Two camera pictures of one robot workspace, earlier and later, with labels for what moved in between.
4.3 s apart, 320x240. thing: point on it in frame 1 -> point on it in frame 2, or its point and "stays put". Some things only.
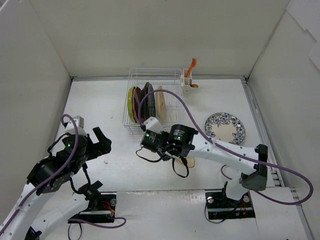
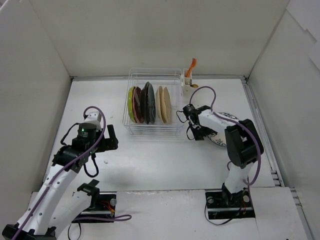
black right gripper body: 149,138 -> 197,128
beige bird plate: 190,161 -> 166,105
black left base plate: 105,214 stays put
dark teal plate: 151,110 stays put
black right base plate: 220,206 stays put
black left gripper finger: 104,142 -> 114,141
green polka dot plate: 130,103 stays put
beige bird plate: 161,105 stays put
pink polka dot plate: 136,98 stays put
